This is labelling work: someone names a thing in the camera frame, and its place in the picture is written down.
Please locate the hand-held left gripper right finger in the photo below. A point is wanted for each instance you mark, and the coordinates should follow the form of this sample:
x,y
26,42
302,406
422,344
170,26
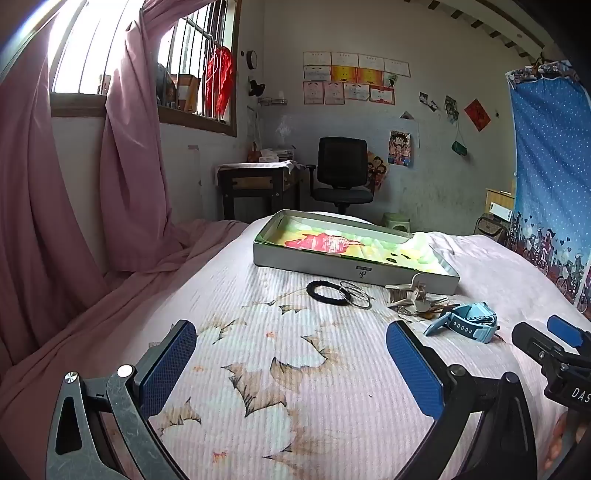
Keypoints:
x,y
413,369

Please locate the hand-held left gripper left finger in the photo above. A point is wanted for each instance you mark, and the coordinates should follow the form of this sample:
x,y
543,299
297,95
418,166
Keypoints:
x,y
168,364

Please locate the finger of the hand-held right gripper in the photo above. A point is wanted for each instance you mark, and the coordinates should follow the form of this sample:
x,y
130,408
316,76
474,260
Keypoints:
x,y
531,341
565,330

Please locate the key bunch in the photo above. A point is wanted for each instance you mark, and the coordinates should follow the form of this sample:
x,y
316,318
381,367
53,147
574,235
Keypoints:
x,y
431,310

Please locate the blue smartwatch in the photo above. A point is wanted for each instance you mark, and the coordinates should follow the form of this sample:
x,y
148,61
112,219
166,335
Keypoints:
x,y
471,321

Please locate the beige hair claw clip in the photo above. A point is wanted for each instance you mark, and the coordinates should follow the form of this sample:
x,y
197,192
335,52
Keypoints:
x,y
408,291

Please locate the thin silver bangle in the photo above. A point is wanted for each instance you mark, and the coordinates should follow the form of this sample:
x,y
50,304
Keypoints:
x,y
351,291
362,300

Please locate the grey cardboard box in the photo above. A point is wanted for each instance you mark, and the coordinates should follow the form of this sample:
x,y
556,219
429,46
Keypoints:
x,y
355,265

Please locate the person's right hand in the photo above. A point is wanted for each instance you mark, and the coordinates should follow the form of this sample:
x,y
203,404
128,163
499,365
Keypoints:
x,y
563,427

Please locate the colourful drawing paper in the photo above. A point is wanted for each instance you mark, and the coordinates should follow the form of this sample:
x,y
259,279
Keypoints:
x,y
351,244

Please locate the light wooden cabinet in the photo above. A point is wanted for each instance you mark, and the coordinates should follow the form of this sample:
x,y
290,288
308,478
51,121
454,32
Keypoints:
x,y
498,203

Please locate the green plastic stool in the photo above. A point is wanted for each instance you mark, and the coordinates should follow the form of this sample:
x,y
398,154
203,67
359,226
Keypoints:
x,y
397,222

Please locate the blue dotted printed curtain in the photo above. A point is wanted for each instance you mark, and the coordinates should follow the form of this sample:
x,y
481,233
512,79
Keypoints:
x,y
549,175

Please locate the dark wooden desk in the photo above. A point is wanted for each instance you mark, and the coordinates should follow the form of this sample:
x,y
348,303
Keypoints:
x,y
251,182

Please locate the green hanging pouch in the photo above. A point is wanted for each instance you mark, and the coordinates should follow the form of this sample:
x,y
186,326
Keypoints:
x,y
459,148

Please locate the black office chair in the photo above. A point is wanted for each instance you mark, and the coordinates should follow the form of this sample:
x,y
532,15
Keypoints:
x,y
341,161

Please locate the clutter on desk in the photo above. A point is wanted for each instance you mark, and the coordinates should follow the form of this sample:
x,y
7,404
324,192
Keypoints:
x,y
272,154

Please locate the red hanging cloth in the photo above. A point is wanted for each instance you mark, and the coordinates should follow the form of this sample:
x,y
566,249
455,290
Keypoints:
x,y
221,76

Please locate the barred window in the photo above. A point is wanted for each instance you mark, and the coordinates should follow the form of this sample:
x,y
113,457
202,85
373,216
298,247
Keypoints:
x,y
76,55

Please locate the black metal frame chair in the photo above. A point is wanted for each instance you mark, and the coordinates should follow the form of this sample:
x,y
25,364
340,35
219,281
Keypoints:
x,y
490,228

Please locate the orange cartoon wall poster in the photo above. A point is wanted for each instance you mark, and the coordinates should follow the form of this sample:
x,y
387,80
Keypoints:
x,y
377,170

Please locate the cartoon character wall poster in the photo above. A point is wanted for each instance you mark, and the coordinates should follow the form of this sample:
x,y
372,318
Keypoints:
x,y
400,147

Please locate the red square wall paper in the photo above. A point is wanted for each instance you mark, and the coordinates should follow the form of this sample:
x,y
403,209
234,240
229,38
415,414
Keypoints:
x,y
477,114

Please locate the green wall drawing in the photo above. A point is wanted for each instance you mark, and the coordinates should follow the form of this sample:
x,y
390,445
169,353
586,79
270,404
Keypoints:
x,y
451,110

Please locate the small wall photos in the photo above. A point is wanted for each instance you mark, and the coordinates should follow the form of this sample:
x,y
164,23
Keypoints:
x,y
427,101

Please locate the group of wall certificates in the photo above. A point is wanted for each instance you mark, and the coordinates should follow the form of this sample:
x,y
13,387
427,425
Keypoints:
x,y
355,76

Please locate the round wall clock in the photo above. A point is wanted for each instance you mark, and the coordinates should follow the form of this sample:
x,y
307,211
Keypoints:
x,y
252,59

